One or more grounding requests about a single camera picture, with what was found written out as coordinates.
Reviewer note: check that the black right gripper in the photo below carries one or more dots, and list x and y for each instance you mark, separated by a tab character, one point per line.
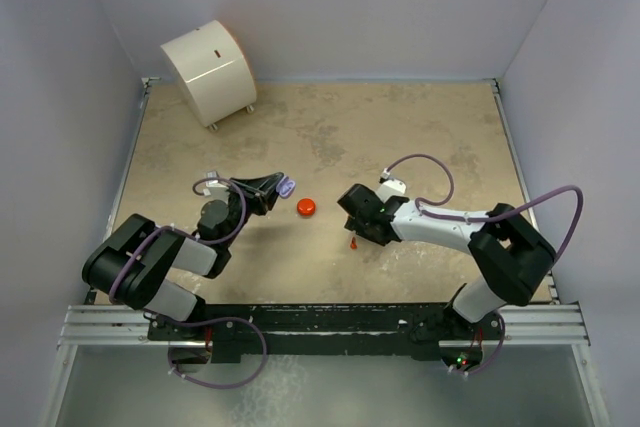
359	227

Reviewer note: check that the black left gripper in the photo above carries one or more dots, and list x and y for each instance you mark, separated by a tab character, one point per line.
259	192

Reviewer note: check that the lilac earbud charging case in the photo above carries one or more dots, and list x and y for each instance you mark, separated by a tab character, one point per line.
285	187

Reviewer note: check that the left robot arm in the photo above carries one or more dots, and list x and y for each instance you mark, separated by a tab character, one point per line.
132	264

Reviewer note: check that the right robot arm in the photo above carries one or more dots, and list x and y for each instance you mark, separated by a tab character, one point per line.
512	256

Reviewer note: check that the orange earbud charging case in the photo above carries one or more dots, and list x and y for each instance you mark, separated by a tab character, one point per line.
306	207

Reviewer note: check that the white cylindrical box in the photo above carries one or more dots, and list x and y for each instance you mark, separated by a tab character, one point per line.
212	72

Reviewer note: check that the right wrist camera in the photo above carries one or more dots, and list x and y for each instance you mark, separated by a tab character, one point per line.
389	186

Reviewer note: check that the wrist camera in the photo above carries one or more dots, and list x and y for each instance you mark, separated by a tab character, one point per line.
213	189
389	186

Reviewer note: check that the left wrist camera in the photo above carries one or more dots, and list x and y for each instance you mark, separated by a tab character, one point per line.
213	189

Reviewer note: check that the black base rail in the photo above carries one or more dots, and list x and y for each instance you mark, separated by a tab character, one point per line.
420	331

